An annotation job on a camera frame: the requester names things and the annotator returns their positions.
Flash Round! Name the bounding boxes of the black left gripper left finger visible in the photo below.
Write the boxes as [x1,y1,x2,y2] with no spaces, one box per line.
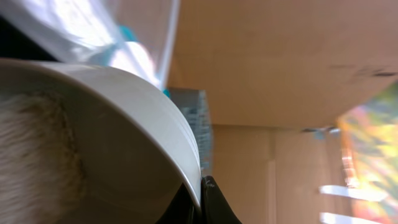
[156,184,195,224]

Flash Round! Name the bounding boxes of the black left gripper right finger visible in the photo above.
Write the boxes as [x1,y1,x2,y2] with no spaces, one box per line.
[201,175,242,224]

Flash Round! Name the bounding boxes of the grey bowl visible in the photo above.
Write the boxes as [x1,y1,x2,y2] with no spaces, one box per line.
[1,59,201,223]

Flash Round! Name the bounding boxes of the pile of white rice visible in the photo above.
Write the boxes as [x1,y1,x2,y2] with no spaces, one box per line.
[1,93,86,224]

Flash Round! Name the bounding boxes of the clear plastic waste bin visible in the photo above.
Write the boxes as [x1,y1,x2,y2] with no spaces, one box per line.
[0,0,182,90]

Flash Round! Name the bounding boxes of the black food waste tray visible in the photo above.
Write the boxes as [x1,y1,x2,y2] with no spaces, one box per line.
[0,17,57,62]

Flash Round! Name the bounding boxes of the grey plastic dish rack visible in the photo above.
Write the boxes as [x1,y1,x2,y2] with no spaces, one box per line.
[169,88,213,176]

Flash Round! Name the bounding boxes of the teal serving tray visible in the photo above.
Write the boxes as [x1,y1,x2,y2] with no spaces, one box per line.
[97,26,170,98]

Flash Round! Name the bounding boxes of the colourful blurred poster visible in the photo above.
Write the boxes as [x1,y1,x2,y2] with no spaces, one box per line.
[337,83,397,223]

